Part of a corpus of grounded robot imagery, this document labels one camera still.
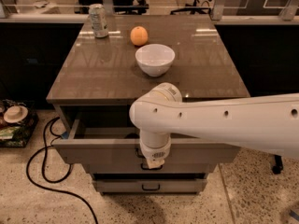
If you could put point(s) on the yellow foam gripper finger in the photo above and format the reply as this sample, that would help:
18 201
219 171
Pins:
153 164

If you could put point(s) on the grey top drawer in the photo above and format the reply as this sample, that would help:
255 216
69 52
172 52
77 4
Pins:
120 145

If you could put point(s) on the grey drawer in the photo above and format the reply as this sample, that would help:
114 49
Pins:
120 145
138 168
150 186

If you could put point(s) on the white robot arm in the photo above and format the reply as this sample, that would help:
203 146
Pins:
266 123

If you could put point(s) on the grey bottom drawer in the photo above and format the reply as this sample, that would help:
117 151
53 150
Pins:
150 186

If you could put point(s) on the grey middle drawer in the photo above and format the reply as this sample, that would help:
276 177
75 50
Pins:
138 168

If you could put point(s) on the grey drawer cabinet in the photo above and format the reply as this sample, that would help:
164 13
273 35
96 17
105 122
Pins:
100 79

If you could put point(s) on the white ceramic bowl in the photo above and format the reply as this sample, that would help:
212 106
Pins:
155 59

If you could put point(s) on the orange fruit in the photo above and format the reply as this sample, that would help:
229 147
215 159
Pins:
139 36

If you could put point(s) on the dark box of clutter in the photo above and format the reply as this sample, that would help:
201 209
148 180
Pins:
17 134

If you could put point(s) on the tan toy hat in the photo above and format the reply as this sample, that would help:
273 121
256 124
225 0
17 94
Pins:
15 114

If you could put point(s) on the silver soda can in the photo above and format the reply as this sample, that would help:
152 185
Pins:
98 19

